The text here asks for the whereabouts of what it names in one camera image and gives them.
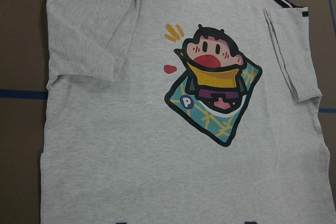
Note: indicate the grey t-shirt black trim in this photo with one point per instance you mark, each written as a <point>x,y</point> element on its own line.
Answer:
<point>182,111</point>

